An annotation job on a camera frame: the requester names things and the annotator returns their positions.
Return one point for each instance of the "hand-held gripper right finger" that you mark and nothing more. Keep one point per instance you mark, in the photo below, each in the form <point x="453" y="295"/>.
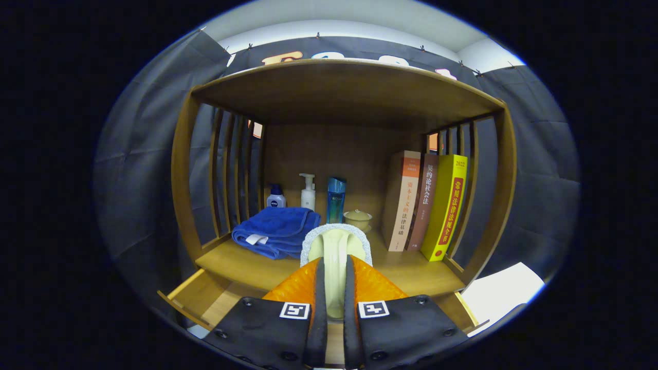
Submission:
<point x="351" y="329"/>

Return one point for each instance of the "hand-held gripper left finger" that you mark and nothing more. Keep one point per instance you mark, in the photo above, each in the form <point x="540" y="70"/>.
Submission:
<point x="318" y="329"/>

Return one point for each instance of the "pale green scrub brush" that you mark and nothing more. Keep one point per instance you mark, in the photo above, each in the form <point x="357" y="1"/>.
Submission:
<point x="335" y="252"/>

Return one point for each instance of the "wooden drawer with black knob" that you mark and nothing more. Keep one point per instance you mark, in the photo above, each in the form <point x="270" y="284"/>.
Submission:
<point x="205" y="298"/>

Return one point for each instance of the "wooden countertop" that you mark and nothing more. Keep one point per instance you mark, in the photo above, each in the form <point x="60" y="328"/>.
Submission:
<point x="247" y="267"/>

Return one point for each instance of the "wooden cabinet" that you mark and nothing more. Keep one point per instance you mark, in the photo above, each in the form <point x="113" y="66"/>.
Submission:
<point x="339" y="92"/>

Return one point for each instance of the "folded blue towel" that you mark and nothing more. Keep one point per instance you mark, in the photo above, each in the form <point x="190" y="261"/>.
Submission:
<point x="277" y="228"/>

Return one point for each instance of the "beige lidded teacup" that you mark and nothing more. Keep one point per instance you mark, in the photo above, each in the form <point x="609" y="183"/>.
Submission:
<point x="358" y="219"/>

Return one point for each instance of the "clear blue bottle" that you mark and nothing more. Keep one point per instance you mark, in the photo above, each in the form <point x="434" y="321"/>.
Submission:
<point x="336" y="203"/>

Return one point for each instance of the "white pump bottle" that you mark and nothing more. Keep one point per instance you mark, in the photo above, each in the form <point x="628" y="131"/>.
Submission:
<point x="308" y="198"/>

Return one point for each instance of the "beige book with orange band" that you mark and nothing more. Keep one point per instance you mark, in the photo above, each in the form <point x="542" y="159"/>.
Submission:
<point x="403" y="205"/>

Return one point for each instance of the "small white blue-capped bottle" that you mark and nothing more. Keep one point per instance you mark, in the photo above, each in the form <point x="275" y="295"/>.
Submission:
<point x="276" y="199"/>

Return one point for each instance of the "brown book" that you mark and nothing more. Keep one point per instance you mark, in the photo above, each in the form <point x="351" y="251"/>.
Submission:
<point x="425" y="200"/>

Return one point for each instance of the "yellow book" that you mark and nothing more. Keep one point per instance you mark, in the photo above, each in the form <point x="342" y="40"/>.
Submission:
<point x="447" y="210"/>

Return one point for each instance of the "black backdrop cloth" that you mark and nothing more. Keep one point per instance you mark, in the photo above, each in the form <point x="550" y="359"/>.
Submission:
<point x="139" y="180"/>

